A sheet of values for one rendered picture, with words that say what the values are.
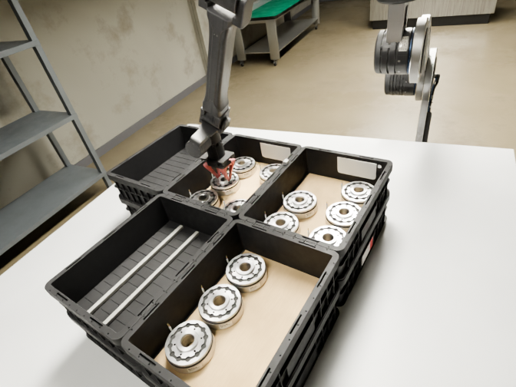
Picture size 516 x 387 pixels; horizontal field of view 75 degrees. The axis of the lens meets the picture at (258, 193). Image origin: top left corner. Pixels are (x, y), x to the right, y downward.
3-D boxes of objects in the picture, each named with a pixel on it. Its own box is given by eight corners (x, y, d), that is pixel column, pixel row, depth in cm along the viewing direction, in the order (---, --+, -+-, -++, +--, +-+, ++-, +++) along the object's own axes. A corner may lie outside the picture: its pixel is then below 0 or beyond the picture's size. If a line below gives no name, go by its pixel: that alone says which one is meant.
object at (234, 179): (222, 170, 125) (222, 169, 124) (244, 176, 119) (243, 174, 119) (204, 185, 118) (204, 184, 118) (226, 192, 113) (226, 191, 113)
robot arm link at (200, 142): (232, 116, 101) (207, 102, 102) (212, 135, 94) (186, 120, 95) (223, 144, 110) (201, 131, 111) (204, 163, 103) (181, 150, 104)
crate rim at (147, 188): (181, 128, 148) (180, 124, 146) (235, 138, 132) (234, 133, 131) (107, 178, 123) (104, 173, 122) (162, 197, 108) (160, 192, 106)
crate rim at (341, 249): (304, 150, 117) (303, 144, 115) (394, 167, 101) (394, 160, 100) (237, 223, 92) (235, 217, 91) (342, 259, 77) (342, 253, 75)
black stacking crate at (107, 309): (171, 220, 113) (160, 193, 106) (243, 248, 98) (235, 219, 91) (66, 314, 89) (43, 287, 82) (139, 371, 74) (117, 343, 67)
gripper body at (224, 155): (224, 167, 109) (218, 147, 104) (200, 162, 114) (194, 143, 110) (236, 157, 113) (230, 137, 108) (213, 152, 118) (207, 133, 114)
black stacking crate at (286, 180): (306, 173, 122) (304, 147, 115) (390, 193, 107) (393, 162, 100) (244, 247, 98) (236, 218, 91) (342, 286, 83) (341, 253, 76)
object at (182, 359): (189, 313, 78) (188, 312, 77) (221, 335, 72) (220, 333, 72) (155, 350, 72) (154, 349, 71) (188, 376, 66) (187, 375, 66)
